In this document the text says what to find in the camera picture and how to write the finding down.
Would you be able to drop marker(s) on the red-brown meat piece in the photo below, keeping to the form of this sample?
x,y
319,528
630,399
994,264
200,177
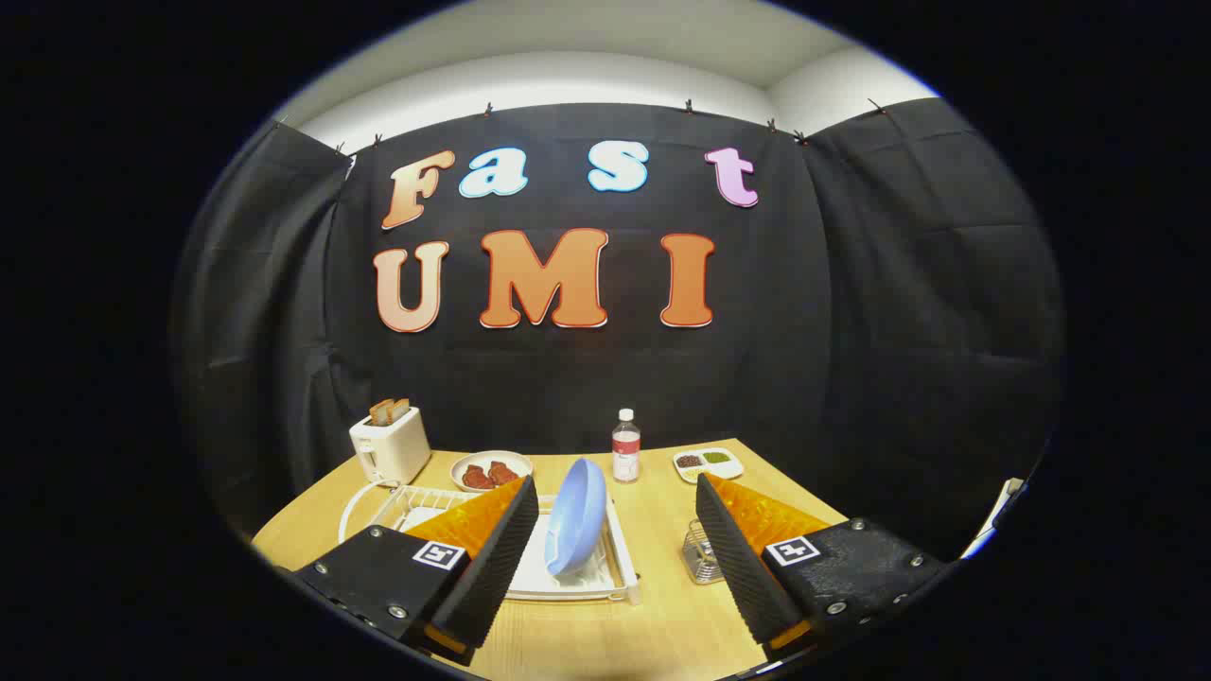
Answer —
x,y
503,472
476,477

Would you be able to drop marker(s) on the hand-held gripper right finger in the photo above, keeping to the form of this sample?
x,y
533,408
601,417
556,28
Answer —
x,y
743,567

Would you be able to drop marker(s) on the white divided condiment dish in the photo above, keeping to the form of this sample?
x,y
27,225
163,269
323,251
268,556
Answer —
x,y
708,470

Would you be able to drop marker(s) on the light blue plate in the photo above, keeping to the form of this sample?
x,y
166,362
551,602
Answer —
x,y
577,515

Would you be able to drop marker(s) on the brown toast slice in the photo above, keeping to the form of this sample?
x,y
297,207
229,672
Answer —
x,y
380,413
401,409

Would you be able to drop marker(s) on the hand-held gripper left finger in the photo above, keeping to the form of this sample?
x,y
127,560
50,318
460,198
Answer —
x,y
492,567

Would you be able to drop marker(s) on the beige round plate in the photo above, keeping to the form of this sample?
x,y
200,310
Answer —
x,y
492,457

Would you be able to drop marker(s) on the clear bottle with red label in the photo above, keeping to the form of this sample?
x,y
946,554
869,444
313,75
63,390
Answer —
x,y
625,452

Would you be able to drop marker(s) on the black backdrop cloth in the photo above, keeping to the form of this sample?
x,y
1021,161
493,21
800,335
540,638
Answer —
x,y
880,331

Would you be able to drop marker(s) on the cream toaster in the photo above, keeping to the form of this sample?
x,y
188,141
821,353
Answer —
x,y
393,449

